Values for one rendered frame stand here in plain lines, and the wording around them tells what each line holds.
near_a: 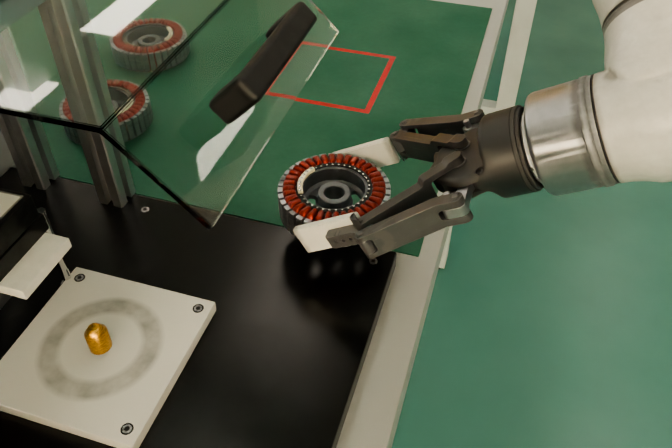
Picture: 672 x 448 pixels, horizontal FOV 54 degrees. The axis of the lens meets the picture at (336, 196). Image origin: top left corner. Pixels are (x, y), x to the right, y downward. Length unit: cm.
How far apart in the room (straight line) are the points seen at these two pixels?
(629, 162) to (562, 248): 133
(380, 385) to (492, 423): 89
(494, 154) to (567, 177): 6
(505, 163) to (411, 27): 61
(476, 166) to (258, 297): 24
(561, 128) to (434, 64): 52
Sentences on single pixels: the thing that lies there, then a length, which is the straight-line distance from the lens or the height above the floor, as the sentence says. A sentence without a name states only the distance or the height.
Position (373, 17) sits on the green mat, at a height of 75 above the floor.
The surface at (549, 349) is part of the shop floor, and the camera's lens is 163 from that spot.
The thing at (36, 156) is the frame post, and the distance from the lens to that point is 80.
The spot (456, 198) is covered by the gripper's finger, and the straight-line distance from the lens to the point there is 54.
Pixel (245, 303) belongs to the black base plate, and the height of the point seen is 77.
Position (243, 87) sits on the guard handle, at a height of 106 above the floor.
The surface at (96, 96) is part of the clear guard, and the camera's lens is 39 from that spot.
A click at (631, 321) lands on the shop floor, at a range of 175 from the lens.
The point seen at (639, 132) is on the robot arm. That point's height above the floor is 99.
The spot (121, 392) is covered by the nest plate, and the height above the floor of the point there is 78.
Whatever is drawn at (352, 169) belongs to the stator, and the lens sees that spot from 68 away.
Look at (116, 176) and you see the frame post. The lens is 75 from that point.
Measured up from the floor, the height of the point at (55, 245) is 88.
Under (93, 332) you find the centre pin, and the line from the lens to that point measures 61.
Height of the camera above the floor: 127
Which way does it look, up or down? 42 degrees down
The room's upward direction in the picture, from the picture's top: straight up
